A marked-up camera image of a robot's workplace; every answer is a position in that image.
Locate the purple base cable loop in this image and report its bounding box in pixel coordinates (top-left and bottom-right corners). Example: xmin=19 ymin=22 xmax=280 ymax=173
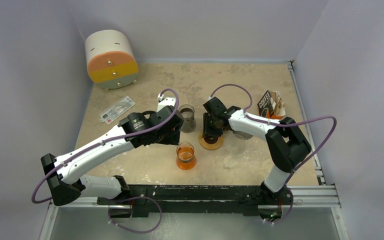
xmin=107 ymin=196 xmax=163 ymax=234

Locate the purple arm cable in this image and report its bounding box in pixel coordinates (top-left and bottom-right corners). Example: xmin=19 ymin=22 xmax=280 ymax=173
xmin=209 ymin=83 xmax=338 ymax=186
xmin=31 ymin=88 xmax=180 ymax=205

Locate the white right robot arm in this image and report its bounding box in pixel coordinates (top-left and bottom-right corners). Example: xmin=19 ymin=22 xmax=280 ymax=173
xmin=201 ymin=97 xmax=312 ymax=204

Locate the white round drawer cabinet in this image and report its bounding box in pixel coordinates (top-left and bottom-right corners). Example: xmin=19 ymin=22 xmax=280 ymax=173
xmin=84 ymin=29 xmax=139 ymax=90

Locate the orange coffee filter box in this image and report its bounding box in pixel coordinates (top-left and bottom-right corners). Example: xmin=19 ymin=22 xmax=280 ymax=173
xmin=257 ymin=90 xmax=286 ymax=120

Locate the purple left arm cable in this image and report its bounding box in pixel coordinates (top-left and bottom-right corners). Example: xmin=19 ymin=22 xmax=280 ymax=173
xmin=31 ymin=88 xmax=180 ymax=205

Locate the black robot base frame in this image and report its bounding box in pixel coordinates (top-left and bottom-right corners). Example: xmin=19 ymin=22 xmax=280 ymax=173
xmin=97 ymin=184 xmax=293 ymax=219

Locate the grey glass carafe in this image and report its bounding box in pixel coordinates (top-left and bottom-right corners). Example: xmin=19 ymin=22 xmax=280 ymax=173
xmin=178 ymin=104 xmax=196 ymax=133

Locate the clear plastic filter packet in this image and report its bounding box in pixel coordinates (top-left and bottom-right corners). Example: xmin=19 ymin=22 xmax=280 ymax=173
xmin=99 ymin=95 xmax=136 ymax=125

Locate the light wooden dripper ring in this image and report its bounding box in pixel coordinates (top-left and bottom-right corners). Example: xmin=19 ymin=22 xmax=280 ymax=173
xmin=198 ymin=130 xmax=225 ymax=151

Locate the orange glass carafe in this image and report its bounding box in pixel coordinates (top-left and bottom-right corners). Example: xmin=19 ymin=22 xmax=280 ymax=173
xmin=176 ymin=141 xmax=197 ymax=170

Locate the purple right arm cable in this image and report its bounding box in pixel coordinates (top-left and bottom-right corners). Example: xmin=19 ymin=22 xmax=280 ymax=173
xmin=209 ymin=83 xmax=338 ymax=186

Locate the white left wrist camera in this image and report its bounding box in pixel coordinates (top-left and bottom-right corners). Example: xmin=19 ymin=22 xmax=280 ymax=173
xmin=156 ymin=93 xmax=177 ymax=112

